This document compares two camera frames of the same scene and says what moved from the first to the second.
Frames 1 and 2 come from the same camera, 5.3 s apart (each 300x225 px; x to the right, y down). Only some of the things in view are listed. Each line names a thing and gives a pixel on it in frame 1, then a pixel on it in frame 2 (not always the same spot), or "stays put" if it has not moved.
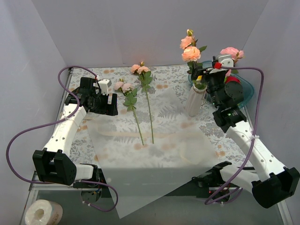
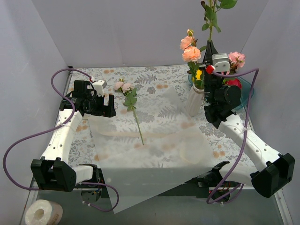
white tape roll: x=43 y=212 stays put
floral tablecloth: x=151 y=128 stays put
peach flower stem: x=146 y=78 → x=210 y=10
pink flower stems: x=130 y=93 stays put
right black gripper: x=204 y=72 → x=208 y=62
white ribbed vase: x=195 y=101 stays put
